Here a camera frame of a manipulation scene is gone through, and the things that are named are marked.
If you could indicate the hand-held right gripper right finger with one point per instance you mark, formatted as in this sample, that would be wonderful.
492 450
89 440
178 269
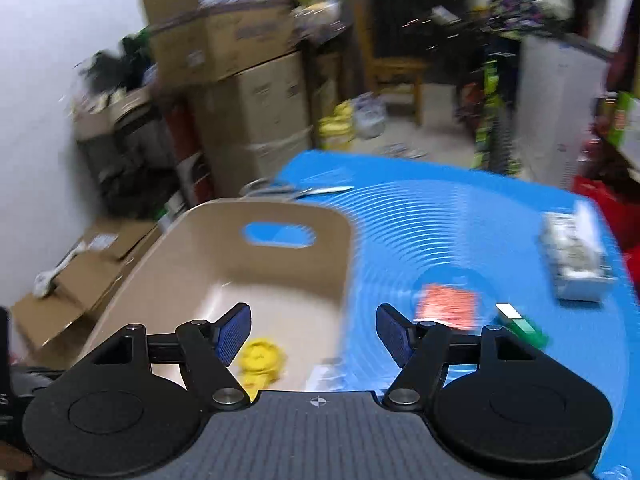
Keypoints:
393 334

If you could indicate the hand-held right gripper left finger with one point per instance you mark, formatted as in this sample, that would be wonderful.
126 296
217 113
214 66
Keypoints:
234 334

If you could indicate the yellow plastic toy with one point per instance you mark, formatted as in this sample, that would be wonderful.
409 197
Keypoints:
260 357

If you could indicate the orange packet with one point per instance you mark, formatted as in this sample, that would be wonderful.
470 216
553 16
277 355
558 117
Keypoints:
447 305

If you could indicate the beige plastic bin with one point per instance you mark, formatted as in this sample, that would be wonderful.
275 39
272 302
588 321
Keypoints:
210 245

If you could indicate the green and white block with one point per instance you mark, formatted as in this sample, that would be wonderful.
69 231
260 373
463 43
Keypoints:
525 327

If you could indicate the metal scissors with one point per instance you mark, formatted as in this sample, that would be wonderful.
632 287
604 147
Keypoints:
320 191

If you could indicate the clear plastic packet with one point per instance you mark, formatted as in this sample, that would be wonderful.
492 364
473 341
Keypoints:
325 375

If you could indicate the open cardboard box on floor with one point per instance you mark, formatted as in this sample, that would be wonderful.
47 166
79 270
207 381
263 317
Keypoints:
65 310

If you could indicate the blue silicone mat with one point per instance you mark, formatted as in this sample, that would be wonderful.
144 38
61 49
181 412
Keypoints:
400 220

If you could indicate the white bone-shaped object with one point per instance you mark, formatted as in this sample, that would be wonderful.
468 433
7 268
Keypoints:
50 277

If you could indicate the flattened cardboard box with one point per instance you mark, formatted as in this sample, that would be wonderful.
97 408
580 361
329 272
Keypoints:
117 237

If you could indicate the low cardboard box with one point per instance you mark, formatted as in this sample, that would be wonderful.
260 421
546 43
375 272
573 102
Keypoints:
260 160

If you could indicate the black utility cart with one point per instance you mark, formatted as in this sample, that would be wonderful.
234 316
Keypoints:
130 170

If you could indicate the white tissue box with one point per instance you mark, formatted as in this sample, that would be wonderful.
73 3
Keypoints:
575 260

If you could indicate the yellow oil jugs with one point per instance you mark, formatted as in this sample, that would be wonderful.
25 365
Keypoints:
337 125

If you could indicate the clear plastic bag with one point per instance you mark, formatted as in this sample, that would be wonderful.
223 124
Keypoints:
370 117

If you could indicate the large plain cardboard box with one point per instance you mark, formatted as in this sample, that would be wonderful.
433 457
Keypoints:
260 100

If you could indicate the green and black bicycle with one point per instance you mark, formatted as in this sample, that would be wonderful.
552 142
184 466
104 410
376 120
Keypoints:
487 110

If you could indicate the red shopping bag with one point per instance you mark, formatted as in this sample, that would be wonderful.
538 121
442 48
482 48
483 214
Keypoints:
602 200

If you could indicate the wooden chair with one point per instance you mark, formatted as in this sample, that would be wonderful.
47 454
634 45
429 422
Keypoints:
395 67

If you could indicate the white chest freezer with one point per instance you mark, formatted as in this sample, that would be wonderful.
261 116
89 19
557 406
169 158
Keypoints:
550 100

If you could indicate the open cardboard box with clutter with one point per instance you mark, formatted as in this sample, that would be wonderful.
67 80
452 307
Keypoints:
225 35

